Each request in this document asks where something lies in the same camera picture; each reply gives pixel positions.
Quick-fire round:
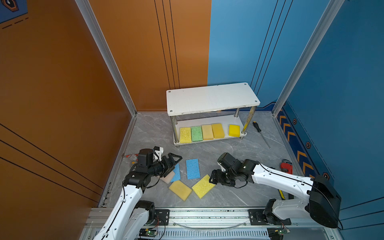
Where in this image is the aluminium corner post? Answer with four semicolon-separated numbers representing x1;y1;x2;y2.
272;0;345;117
75;0;137;117

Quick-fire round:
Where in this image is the small bright yellow sponge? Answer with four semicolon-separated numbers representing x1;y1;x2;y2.
229;125;241;138

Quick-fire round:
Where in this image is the green circuit board left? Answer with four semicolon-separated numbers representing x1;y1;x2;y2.
139;229;158;239

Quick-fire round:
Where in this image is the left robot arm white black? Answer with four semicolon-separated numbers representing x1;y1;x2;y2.
94;147;183;240

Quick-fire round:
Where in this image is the dark yellow sponge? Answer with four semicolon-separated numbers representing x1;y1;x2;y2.
169;181;192;201

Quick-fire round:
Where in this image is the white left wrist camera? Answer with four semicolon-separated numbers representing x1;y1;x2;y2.
153;146;164;161

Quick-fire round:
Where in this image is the white two-tier shelf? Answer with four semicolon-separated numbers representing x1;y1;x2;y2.
166;83;261;146

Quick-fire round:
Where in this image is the blue textured sponge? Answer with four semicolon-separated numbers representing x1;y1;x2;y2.
186;159;201;180

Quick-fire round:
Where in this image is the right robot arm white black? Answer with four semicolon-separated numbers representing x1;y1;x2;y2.
209;153;343;229

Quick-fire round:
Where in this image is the aluminium corner post left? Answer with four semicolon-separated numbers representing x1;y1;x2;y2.
75;0;137;117

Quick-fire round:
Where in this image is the light blue sponge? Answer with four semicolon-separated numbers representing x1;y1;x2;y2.
171;164;181;183

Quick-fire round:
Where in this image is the pink beige sponge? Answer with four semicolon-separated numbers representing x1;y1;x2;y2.
160;171;175;184

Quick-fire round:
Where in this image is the green circuit board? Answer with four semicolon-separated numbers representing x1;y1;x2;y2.
274;228;291;236
139;229;158;239

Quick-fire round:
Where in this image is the large yellow textured sponge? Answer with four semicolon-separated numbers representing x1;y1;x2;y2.
192;175;216;199

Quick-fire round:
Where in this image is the green circuit board right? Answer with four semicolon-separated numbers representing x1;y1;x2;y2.
274;228;291;236

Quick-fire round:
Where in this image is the yellow foam sponge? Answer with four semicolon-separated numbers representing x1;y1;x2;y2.
212;123;226;139

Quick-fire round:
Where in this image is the pale yellow orange sponge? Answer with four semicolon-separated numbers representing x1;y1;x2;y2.
202;125;214;140

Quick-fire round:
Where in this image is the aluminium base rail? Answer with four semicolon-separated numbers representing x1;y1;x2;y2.
79;206;344;240

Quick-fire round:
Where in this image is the black yellow screwdriver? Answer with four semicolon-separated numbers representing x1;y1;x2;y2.
253;121;271;149

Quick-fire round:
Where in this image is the yellow green textured sponge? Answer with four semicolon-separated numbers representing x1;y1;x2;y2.
180;127;192;144

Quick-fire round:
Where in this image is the aluminium corner post right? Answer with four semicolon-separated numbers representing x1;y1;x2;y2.
272;0;345;117

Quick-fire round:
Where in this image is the red pipe wrench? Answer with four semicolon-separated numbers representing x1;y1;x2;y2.
280;159;293;175

